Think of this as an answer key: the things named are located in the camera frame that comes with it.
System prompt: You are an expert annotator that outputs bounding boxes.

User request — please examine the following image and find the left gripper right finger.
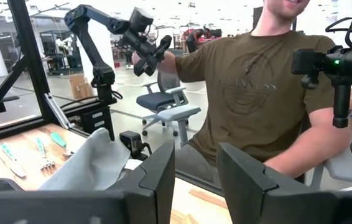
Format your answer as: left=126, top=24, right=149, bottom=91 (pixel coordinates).
left=216, top=142, right=352, bottom=224

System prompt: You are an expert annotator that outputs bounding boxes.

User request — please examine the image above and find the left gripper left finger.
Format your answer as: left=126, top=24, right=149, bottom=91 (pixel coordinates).
left=0, top=139, right=177, bottom=224

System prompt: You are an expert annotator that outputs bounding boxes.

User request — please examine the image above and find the grey cloth napkin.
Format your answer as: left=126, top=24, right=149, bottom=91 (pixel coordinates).
left=38, top=127, right=143, bottom=191

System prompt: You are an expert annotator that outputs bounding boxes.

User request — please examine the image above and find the fork with patterned handle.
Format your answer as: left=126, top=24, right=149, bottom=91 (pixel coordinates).
left=34, top=136, right=56, bottom=171

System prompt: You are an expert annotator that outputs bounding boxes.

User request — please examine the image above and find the spoon with green handle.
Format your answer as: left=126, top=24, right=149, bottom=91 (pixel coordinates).
left=50, top=132, right=74, bottom=156

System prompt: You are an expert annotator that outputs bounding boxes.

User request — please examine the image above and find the knife with patterned handle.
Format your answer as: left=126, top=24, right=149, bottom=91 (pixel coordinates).
left=0, top=142, right=27, bottom=179

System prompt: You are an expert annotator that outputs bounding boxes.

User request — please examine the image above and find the light grey chair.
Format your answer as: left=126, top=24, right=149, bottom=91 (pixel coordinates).
left=310, top=147, right=352, bottom=191

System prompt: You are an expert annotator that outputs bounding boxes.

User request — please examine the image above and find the black box with white labels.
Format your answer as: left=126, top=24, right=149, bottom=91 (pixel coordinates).
left=78, top=104, right=117, bottom=141

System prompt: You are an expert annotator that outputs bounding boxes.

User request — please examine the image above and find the plain cardboard box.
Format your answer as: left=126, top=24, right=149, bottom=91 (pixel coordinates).
left=68, top=73, right=93, bottom=100

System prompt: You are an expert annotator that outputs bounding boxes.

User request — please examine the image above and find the person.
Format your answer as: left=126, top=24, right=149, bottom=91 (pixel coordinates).
left=131, top=0, right=352, bottom=187

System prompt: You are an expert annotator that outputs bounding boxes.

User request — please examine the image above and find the office chair with blue seat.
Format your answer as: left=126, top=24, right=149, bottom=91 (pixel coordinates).
left=136, top=70, right=202, bottom=147

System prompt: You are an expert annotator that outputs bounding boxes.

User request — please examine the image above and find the white robot figure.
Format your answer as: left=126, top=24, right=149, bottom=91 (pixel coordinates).
left=54, top=35, right=75, bottom=57

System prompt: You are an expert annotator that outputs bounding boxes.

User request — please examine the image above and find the small table-level camera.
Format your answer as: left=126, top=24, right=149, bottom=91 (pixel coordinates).
left=119, top=130, right=152, bottom=162

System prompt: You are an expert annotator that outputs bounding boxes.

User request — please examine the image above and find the black aluminium table frame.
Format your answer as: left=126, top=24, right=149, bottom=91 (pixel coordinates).
left=0, top=0, right=226, bottom=197

